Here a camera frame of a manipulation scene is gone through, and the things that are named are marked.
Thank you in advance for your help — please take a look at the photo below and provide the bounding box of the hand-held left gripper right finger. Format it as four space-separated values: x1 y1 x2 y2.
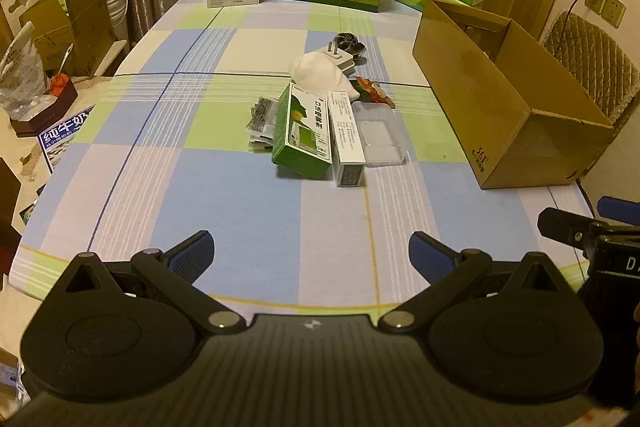
377 231 576 335

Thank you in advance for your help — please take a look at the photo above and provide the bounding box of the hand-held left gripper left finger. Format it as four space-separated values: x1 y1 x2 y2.
62 230 247 335

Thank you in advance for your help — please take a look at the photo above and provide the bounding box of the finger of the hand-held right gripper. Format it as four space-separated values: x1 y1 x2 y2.
597 196 640 228
537 207 608 258

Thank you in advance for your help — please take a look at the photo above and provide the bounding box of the white medicine box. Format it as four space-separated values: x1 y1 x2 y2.
327 89 367 188

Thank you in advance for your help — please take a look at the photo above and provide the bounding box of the brown cardboard box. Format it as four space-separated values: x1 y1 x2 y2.
412 0 615 190

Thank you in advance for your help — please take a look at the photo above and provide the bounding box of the green medicine box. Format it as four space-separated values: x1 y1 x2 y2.
271 83 333 180

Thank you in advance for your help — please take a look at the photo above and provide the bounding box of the white knitted cloth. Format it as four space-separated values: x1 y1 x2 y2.
291 52 362 102

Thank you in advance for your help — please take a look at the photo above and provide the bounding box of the white power adapter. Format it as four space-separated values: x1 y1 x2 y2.
314 39 357 78

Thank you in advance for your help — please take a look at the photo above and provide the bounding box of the dark hair scrunchie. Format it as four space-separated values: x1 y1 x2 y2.
333 32 367 60

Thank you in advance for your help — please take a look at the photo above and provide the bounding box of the clear plastic case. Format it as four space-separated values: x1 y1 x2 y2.
351 102 406 166

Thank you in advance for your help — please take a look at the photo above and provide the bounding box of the chair with quilted cover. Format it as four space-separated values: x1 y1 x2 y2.
539 11 640 158

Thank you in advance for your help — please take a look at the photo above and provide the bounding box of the green snack packet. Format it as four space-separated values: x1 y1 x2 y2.
367 88 396 108

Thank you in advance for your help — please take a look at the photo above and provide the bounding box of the blue milk box panel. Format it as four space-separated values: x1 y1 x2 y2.
37 106 96 172

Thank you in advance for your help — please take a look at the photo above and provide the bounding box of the dark brown tray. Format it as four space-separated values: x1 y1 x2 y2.
10 77 79 138

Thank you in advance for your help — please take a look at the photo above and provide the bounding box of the silver plastic bag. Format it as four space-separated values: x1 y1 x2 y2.
0 21 51 118

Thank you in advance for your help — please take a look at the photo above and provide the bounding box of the large brown cardboard carton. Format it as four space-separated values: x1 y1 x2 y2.
20 0 113 78

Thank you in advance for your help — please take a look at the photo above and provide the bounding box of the grey metal bucket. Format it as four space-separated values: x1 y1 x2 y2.
102 0 132 42

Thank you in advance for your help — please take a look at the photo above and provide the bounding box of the empty wall socket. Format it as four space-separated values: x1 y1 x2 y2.
600 0 627 28

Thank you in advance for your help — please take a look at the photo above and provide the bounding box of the black charger cable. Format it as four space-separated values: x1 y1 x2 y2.
552 0 596 55

